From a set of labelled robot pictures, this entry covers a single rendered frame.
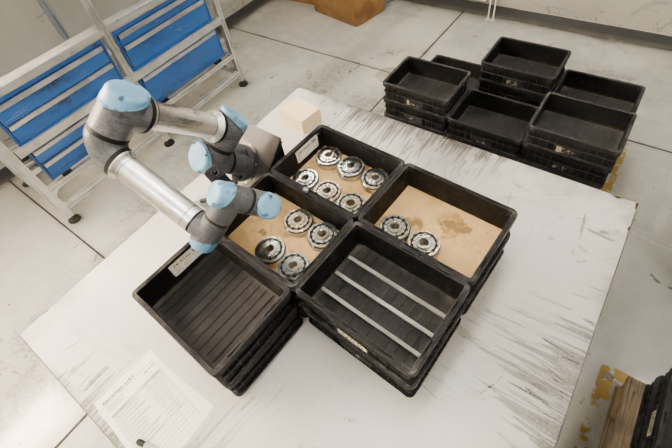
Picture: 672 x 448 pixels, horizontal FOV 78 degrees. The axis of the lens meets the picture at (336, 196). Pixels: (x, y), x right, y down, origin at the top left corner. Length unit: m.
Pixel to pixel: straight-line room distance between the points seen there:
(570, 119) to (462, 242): 1.22
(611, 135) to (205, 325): 1.99
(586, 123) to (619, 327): 0.98
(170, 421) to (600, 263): 1.43
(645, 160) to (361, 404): 2.35
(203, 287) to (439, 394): 0.79
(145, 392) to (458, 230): 1.11
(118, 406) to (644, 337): 2.13
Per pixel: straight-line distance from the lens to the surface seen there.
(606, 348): 2.30
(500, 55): 2.83
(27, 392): 2.73
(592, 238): 1.67
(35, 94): 2.89
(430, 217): 1.43
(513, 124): 2.50
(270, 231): 1.47
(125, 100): 1.22
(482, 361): 1.37
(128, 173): 1.26
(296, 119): 1.95
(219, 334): 1.34
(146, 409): 1.51
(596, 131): 2.40
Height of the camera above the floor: 1.98
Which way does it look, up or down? 50 degrees down
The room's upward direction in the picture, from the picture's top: 11 degrees counter-clockwise
